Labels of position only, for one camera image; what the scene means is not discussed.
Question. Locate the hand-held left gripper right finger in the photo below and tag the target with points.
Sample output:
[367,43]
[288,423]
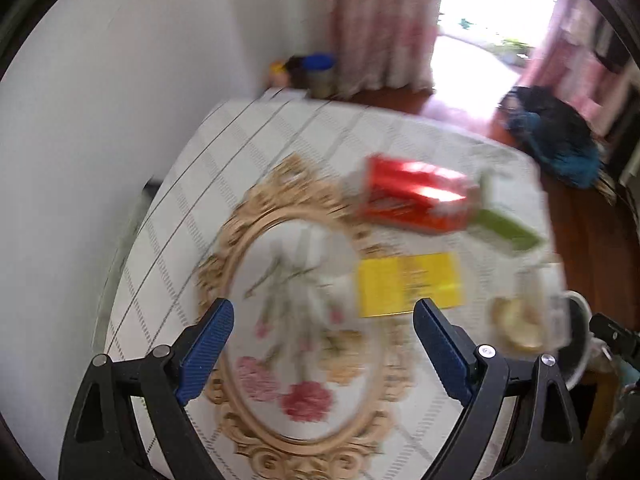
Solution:
[440,347]

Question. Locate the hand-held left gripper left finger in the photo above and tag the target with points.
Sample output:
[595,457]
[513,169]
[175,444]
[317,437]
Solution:
[210,342]

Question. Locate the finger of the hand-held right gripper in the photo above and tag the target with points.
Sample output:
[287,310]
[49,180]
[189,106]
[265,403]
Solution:
[614,334]

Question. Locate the black bin with white rim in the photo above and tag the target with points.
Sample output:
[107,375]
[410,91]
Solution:
[580,340]

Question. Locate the yellow packet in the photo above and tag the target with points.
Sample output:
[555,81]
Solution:
[407,285]

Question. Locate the clear glass cup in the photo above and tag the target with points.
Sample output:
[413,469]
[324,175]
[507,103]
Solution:
[530,310]

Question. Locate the red cardboard box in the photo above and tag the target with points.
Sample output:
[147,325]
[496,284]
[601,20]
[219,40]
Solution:
[415,192]

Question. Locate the dark blue cloth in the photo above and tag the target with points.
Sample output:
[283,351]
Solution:
[555,130]

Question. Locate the yellow container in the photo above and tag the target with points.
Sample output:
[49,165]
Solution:
[279,74]

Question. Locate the pink floral curtain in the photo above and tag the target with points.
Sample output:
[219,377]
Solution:
[380,20]
[570,55]

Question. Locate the dark bottle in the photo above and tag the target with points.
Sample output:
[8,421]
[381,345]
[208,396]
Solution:
[298,72]

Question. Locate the jar with blue lid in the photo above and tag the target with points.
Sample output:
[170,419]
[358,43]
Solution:
[321,76]

